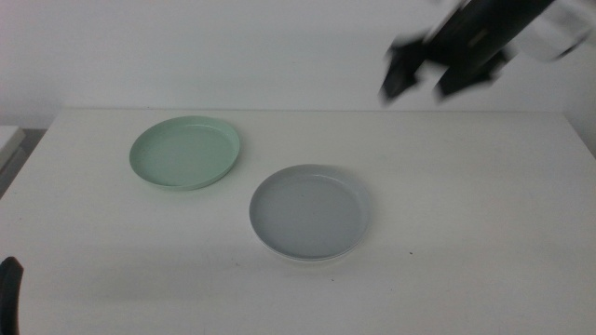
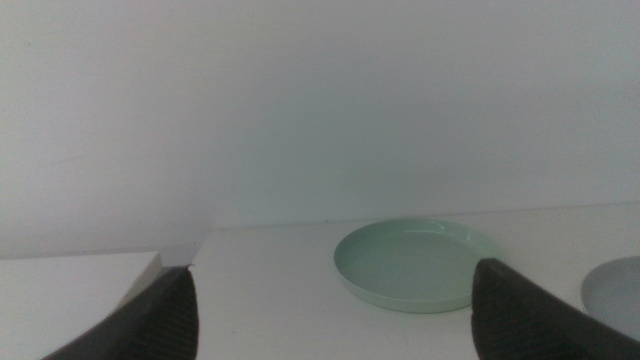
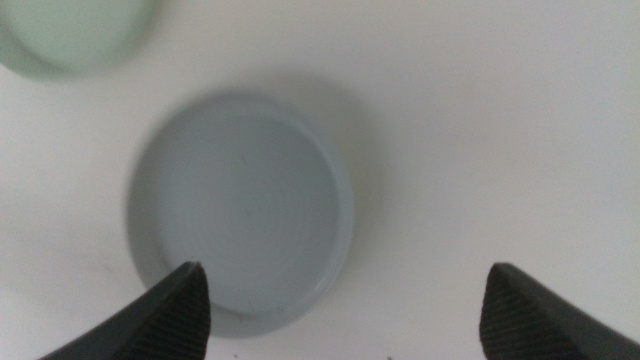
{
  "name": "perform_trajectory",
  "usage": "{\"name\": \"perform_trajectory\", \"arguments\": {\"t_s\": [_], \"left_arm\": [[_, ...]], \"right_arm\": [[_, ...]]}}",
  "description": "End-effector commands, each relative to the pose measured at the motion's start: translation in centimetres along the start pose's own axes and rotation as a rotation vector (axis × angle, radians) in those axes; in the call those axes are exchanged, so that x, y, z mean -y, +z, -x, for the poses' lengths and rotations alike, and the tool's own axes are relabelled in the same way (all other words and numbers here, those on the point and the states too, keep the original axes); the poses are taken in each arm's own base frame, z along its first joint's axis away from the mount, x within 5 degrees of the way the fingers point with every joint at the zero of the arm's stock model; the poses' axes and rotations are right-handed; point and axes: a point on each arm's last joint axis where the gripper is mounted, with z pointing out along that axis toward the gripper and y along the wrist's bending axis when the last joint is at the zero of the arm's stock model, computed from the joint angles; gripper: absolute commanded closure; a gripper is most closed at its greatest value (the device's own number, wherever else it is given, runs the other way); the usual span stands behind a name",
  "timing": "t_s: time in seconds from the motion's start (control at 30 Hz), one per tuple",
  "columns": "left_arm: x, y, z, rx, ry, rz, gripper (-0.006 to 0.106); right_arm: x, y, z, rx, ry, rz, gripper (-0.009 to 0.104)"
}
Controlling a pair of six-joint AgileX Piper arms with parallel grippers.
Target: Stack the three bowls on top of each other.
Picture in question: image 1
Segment grey shallow bowl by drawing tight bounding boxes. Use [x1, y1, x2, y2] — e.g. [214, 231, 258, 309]
[249, 163, 373, 261]

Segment white shallow bowl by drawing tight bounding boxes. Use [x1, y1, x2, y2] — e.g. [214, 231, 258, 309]
[253, 226, 370, 263]

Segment green shallow bowl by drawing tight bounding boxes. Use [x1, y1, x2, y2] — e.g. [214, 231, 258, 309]
[129, 114, 241, 191]

